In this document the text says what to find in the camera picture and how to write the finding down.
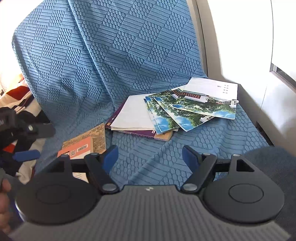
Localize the brown white cover book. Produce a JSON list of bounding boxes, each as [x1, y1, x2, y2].
[[55, 123, 106, 183]]

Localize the landscape photo booklet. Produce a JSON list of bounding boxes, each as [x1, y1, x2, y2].
[[145, 96, 179, 133], [153, 87, 214, 132], [171, 77, 239, 120]]

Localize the landscape photo booklet top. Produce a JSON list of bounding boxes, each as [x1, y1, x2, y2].
[[171, 77, 239, 120]]

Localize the person left hand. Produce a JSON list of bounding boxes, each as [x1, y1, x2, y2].
[[0, 179, 11, 234]]

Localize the red black cream striped blanket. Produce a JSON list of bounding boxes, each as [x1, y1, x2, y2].
[[1, 84, 50, 184]]

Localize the purple cover white book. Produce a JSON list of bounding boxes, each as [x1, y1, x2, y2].
[[105, 93, 174, 142]]

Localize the blue textured sofa cover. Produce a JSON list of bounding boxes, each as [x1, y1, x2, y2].
[[12, 1, 267, 186]]

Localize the beige sofa armrest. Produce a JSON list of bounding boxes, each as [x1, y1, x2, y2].
[[188, 1, 295, 153]]

